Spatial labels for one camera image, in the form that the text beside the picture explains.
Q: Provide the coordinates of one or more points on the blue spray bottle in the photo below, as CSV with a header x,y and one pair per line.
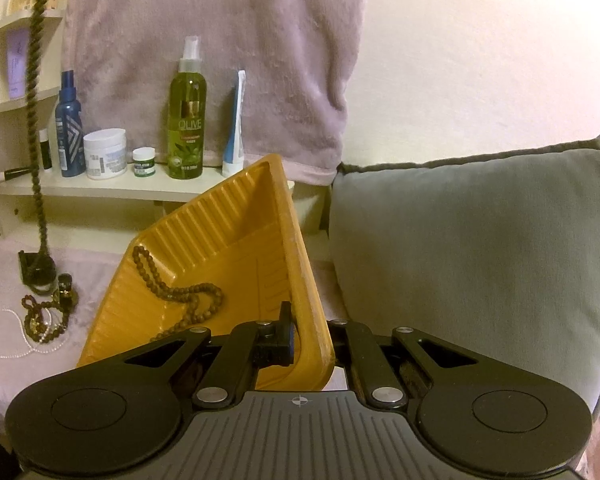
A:
x,y
70,130

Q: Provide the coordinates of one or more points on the small dark gold trinket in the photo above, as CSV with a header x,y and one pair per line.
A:
x,y
66,290

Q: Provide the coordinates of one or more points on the cream wooden shelf unit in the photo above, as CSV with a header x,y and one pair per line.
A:
x,y
105,185

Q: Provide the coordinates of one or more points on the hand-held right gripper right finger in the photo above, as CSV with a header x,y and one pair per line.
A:
x,y
341,331

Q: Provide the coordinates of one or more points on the white cream jar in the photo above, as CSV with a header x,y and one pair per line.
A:
x,y
105,157

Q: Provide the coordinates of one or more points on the beige cardboard box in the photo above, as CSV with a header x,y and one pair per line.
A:
x,y
27,2

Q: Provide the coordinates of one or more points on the pink hanging towel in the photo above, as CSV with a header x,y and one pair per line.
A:
x,y
205,25

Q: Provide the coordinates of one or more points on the black tube with white cap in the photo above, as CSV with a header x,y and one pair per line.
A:
x,y
15,173

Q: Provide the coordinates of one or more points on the grey green pillow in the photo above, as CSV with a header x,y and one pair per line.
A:
x,y
455,270

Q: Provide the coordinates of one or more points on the small white black stick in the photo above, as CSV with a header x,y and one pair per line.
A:
x,y
45,152

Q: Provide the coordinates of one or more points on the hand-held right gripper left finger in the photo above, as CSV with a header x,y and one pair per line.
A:
x,y
286,332

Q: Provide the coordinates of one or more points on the purple tube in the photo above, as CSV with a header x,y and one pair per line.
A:
x,y
16,60

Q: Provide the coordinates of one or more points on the green spray bottle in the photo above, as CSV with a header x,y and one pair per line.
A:
x,y
185,125

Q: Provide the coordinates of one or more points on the blue and white tube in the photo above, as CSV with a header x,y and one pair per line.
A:
x,y
234,125

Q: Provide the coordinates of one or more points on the yellow ribbed plastic tray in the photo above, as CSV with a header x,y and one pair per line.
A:
x,y
240,240

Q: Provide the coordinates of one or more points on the small green jar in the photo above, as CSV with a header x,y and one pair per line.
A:
x,y
143,165

